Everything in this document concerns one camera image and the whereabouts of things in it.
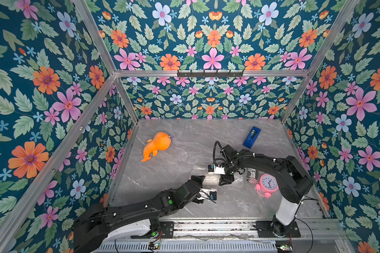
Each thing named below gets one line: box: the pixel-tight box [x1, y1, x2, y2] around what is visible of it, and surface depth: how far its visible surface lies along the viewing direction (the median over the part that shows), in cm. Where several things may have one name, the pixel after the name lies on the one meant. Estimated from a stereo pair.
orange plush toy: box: [141, 131, 171, 162], surface depth 101 cm
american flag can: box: [245, 167, 259, 185], surface depth 90 cm
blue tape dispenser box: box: [242, 125, 262, 150], surface depth 107 cm
